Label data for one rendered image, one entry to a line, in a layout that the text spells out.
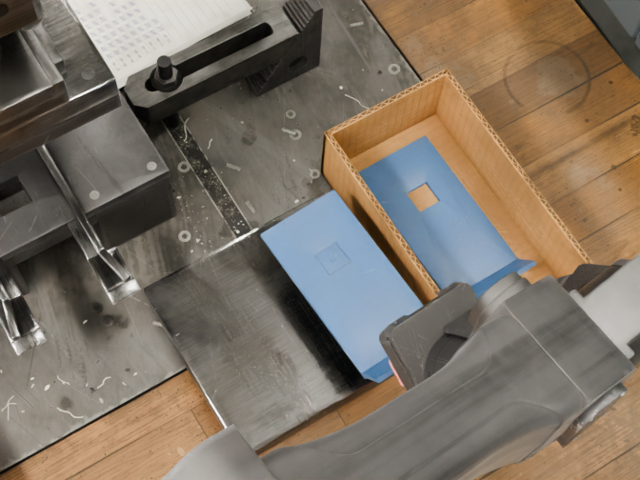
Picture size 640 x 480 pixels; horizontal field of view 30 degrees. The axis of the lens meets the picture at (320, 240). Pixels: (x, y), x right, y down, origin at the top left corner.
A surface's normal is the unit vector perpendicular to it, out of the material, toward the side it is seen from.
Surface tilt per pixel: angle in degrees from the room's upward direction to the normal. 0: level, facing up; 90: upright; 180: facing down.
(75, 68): 0
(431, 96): 90
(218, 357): 0
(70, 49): 0
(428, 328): 30
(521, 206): 90
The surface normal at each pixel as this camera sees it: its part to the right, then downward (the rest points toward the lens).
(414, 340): 0.33, 0.03
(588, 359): 0.40, -0.61
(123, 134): 0.04, -0.40
